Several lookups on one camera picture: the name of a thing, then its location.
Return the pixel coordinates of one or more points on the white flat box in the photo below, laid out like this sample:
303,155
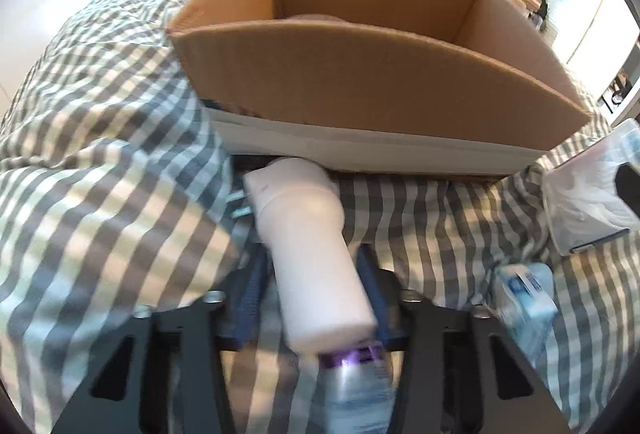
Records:
350,146

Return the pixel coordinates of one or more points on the white tube bottle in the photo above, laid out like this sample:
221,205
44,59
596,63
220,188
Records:
310,259

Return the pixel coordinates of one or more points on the clear bottle purple band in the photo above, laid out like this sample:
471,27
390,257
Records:
357,389

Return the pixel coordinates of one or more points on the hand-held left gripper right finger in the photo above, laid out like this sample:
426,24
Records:
376,294

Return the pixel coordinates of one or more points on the cardboard box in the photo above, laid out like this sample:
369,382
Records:
380,63

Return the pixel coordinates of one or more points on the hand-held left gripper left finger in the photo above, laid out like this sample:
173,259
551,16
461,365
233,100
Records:
246,299

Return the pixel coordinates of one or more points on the grey checked blanket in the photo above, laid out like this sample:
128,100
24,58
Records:
115,174

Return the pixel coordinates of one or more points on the clear plastic bag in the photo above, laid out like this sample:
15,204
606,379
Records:
592,191

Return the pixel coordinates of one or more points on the blue white packet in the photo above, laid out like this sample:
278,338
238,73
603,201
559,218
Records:
525,304

